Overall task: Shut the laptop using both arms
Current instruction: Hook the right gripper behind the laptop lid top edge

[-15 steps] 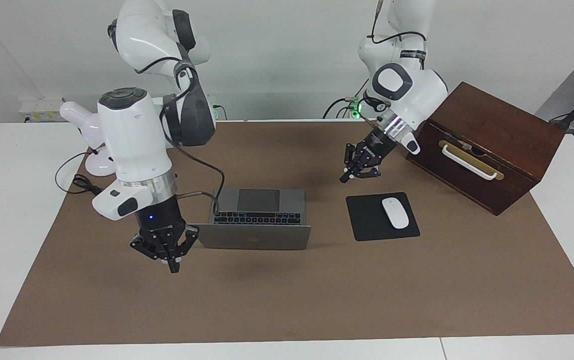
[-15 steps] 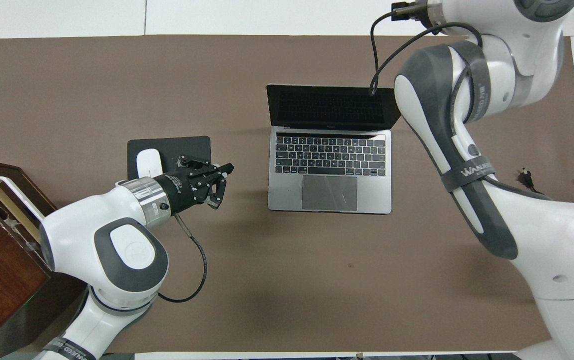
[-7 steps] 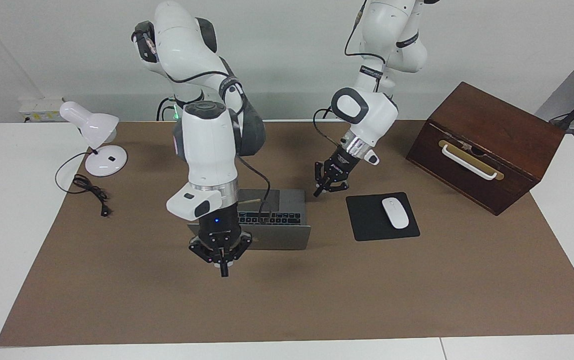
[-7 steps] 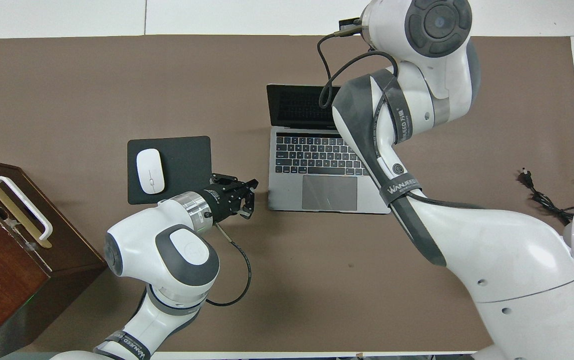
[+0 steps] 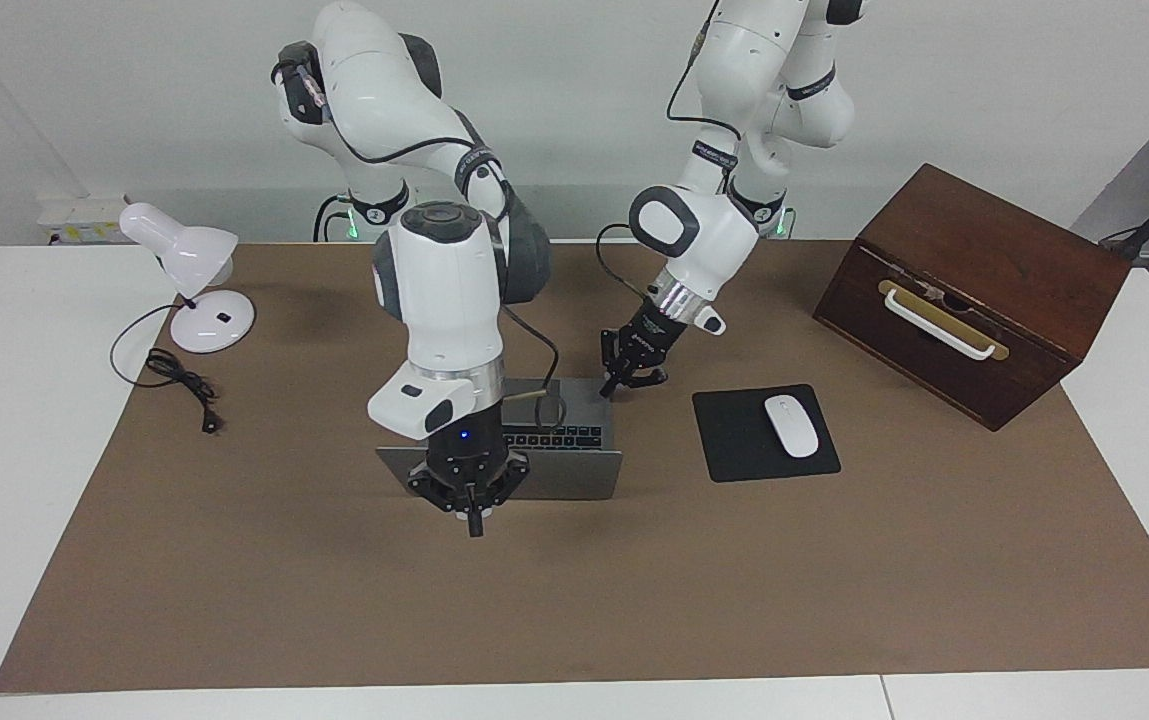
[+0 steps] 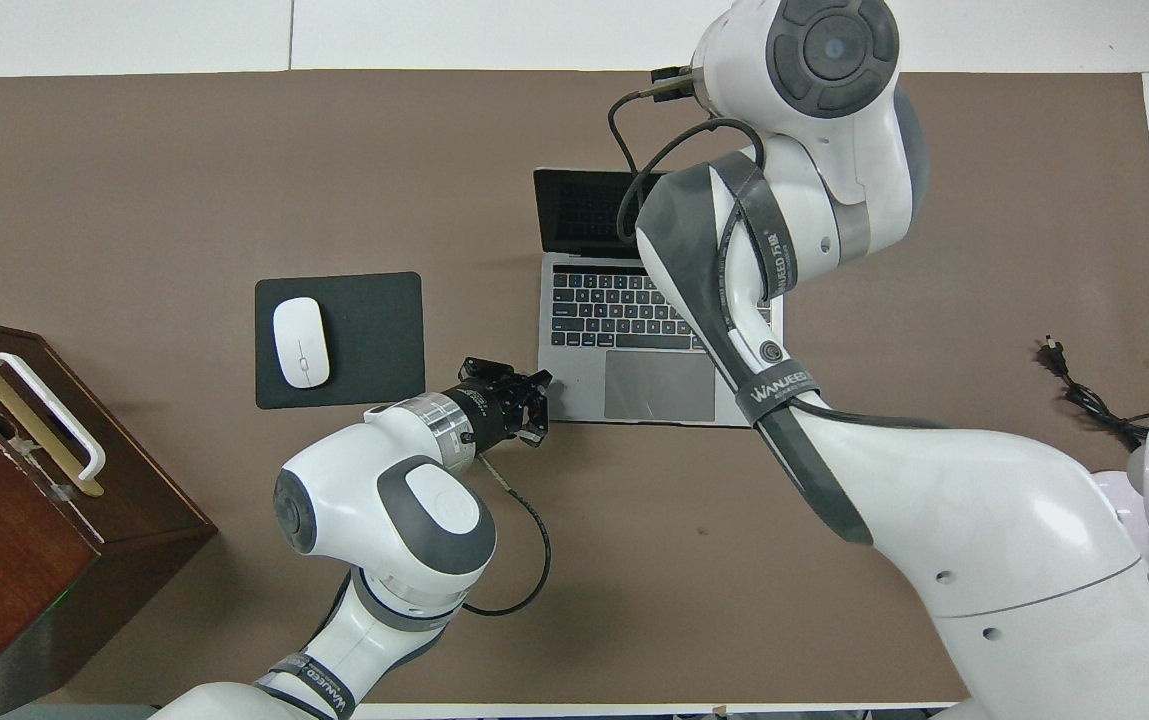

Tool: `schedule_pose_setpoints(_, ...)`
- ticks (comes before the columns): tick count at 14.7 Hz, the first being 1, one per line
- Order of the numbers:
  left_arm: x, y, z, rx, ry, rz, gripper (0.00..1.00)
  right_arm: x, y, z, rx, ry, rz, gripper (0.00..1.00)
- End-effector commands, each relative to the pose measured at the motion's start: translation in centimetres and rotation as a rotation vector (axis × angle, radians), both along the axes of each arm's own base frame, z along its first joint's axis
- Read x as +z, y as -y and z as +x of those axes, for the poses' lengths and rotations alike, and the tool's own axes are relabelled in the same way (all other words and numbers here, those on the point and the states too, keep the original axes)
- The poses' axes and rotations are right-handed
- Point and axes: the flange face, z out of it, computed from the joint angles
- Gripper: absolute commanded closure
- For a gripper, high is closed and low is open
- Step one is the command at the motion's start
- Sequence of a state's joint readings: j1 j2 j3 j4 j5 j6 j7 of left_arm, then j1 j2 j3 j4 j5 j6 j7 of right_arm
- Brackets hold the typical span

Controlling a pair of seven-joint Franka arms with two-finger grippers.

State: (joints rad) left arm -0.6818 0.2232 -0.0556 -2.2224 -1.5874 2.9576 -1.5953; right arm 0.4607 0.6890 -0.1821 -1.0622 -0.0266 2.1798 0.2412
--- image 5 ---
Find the grey laptop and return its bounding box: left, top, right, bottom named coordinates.
left=376, top=378, right=625, bottom=502

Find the brown table mat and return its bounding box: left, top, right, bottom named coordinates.
left=0, top=240, right=1149, bottom=694

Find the black mouse pad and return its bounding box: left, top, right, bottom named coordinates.
left=692, top=384, right=842, bottom=483

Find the white computer mouse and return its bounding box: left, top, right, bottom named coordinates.
left=764, top=395, right=821, bottom=459

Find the white desk lamp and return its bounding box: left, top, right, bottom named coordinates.
left=119, top=202, right=257, bottom=354

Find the dark brown wooden box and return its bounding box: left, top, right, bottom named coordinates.
left=813, top=163, right=1133, bottom=432

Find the white power strip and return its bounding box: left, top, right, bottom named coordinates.
left=37, top=195, right=130, bottom=246

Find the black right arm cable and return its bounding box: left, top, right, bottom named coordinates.
left=274, top=60, right=565, bottom=426

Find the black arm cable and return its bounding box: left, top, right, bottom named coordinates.
left=274, top=60, right=565, bottom=426
left=596, top=0, right=743, bottom=301

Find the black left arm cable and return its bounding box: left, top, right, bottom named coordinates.
left=596, top=0, right=743, bottom=301

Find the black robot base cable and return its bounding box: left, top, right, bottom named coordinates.
left=312, top=195, right=350, bottom=243

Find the white box handle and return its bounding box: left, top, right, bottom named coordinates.
left=884, top=288, right=997, bottom=361

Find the black lamp power cord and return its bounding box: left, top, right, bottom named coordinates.
left=110, top=303, right=225, bottom=435

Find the gold handle plate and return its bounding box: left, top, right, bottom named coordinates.
left=877, top=279, right=1010, bottom=362

